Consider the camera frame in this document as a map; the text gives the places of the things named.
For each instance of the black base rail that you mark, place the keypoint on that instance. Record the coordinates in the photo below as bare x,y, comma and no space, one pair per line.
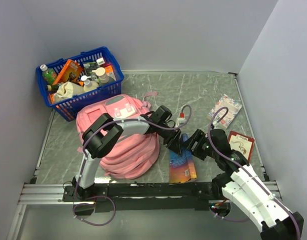
104,197

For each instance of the grey pump bottle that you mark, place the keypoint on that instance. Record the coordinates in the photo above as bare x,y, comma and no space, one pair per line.
103,77

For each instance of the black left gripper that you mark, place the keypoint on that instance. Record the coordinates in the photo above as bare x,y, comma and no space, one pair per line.
172,141

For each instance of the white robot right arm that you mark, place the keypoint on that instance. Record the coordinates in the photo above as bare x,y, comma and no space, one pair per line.
241,185

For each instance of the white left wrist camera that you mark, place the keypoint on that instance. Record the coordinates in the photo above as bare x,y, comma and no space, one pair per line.
182,120

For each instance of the orange snack box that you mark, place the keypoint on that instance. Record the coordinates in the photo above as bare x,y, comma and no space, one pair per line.
69,73

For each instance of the floral pink notebook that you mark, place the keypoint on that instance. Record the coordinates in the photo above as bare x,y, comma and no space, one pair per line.
228,115

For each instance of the red framed card book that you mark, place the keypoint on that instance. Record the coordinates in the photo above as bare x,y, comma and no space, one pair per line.
242,143

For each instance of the pink student backpack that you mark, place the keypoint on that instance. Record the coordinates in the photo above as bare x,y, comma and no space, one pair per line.
132,155

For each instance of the blue plastic shopping basket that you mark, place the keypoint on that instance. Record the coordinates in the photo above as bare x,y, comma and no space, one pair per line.
70,107

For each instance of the cream lotion bottle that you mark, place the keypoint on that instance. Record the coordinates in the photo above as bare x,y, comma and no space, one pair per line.
89,84

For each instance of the blue Jane Eyre book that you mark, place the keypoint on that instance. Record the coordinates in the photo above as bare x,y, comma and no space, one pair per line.
181,167

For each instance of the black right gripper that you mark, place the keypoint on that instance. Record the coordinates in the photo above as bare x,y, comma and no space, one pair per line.
199,137

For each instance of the black packaged box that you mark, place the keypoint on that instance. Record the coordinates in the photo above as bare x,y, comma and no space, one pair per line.
89,67

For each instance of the pink carton box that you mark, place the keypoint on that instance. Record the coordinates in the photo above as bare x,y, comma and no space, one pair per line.
109,70

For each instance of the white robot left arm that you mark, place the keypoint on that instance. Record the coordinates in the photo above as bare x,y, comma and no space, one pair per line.
101,137

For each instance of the green drink bottle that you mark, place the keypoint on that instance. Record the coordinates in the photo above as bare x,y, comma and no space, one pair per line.
48,74

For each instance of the beige cloth bag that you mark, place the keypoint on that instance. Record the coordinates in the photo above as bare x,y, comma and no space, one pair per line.
67,91

